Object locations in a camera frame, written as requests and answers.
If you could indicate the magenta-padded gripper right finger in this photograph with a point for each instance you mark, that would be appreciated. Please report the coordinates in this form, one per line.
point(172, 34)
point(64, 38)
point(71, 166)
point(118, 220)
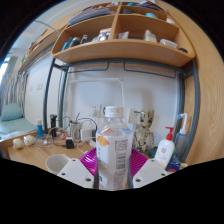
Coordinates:
point(150, 171)

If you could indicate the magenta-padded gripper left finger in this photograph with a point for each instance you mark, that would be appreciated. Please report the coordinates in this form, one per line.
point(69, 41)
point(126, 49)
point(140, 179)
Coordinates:
point(76, 171)

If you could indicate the clear plastic water bottle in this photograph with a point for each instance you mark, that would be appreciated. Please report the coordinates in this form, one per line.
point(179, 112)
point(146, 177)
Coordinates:
point(115, 150)

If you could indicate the blue box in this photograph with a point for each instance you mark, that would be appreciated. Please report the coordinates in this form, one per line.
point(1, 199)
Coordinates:
point(173, 164)

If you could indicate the white red pump lotion bottle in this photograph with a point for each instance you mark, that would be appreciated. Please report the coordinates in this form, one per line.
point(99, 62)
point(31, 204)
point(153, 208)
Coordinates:
point(165, 151)

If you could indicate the black charger block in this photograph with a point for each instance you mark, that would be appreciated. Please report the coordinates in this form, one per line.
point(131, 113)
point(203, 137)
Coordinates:
point(69, 143)

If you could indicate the tree creature figurine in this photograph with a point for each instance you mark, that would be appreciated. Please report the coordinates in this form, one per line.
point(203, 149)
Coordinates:
point(144, 135)

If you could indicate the white power adapter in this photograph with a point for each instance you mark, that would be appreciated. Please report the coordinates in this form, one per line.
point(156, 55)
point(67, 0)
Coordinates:
point(88, 134)

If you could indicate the clear blue squeeze bottle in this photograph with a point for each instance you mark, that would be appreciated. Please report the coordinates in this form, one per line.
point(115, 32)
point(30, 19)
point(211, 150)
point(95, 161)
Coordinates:
point(181, 140)

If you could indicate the black electric shaver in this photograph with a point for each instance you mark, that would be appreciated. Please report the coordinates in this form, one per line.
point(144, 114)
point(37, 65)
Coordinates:
point(53, 125)

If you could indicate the small blue tube bottle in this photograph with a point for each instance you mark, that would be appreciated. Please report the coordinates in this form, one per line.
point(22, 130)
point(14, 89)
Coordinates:
point(39, 130)

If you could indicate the small white round roll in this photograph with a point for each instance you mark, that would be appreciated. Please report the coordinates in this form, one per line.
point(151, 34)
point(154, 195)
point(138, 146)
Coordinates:
point(17, 143)
point(29, 140)

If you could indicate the bed with teal pillow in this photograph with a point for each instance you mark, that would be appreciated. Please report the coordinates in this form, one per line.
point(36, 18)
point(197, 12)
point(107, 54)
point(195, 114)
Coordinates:
point(11, 115)

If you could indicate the wooden wardrobe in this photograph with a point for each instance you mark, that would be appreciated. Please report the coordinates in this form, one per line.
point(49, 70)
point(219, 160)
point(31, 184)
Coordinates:
point(210, 100)

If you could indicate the wooden shelf unit with items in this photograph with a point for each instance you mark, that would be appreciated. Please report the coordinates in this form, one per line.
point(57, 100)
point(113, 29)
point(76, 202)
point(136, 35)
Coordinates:
point(126, 50)

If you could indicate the long wooden bunk ledge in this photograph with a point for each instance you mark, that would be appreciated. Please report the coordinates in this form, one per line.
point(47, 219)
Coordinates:
point(43, 43)

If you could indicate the white wall socket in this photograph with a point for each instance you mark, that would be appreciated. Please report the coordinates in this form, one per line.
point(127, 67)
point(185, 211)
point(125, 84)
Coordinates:
point(95, 110)
point(135, 116)

